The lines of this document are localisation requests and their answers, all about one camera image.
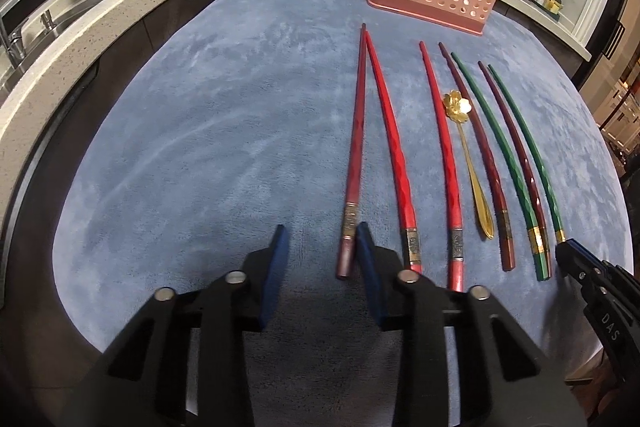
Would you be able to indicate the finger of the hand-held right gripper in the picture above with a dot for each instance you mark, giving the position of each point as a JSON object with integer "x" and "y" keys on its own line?
{"x": 580, "y": 264}

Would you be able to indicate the green chopstick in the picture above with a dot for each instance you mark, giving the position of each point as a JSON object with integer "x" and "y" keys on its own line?
{"x": 540, "y": 157}
{"x": 505, "y": 142}

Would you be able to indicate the blue plush mat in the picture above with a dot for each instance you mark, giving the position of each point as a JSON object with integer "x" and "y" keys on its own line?
{"x": 225, "y": 132}

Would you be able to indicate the chrome faucet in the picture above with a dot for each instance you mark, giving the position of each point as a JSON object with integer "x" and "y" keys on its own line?
{"x": 12, "y": 44}

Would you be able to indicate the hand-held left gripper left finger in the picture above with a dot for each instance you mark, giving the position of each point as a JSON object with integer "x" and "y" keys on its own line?
{"x": 272, "y": 277}

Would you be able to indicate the dark red chopstick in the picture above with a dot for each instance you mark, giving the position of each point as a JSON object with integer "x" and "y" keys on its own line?
{"x": 354, "y": 147}

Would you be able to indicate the stainless steel sink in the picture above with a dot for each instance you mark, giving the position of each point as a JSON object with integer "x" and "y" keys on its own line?
{"x": 45, "y": 12}

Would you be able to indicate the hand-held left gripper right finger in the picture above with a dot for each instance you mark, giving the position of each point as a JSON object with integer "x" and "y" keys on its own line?
{"x": 370, "y": 277}

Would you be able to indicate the gold flower spoon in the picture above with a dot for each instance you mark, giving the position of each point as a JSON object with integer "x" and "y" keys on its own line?
{"x": 459, "y": 106}

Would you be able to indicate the maroon chopstick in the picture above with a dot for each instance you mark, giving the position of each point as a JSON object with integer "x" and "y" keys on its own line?
{"x": 487, "y": 157}
{"x": 520, "y": 148}

